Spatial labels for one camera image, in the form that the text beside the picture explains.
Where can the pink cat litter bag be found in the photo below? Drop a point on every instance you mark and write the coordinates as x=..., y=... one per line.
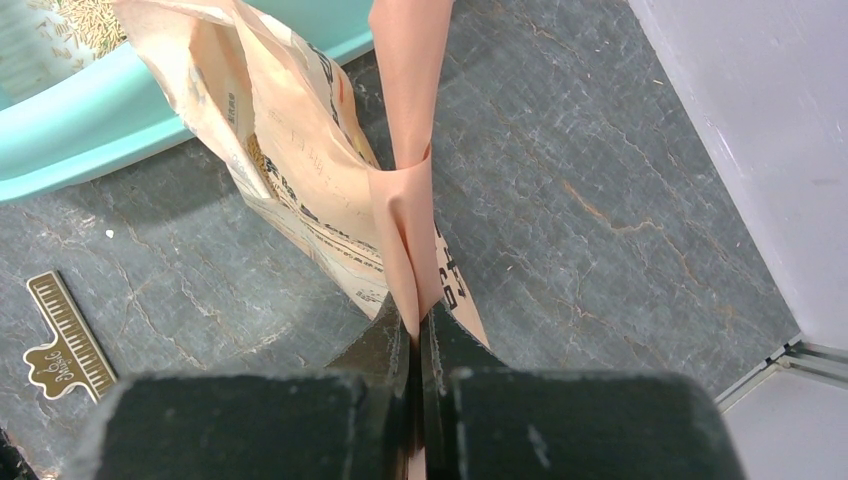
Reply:
x=282, y=115

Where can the teal plastic litter box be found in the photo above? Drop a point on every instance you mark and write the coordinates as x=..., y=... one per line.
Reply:
x=54, y=134

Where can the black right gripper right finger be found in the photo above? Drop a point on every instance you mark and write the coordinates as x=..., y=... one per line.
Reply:
x=485, y=420

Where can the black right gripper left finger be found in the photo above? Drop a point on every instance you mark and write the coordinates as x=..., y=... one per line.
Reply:
x=347, y=420

